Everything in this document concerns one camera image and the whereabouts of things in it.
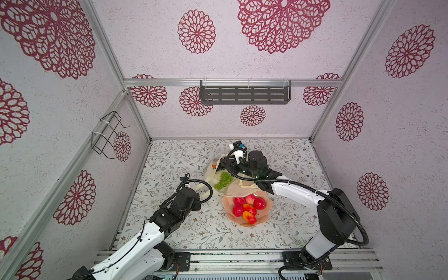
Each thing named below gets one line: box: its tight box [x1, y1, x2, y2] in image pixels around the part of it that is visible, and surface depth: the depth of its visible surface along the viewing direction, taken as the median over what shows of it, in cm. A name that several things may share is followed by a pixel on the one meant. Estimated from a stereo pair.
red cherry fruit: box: [254, 196, 267, 210], surface depth 87 cm
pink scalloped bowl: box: [221, 191, 274, 229], surface depth 86 cm
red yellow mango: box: [243, 203, 257, 216], surface depth 87 cm
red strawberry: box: [242, 210, 258, 225], surface depth 81 cm
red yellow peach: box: [245, 193, 256, 206], surface depth 89 cm
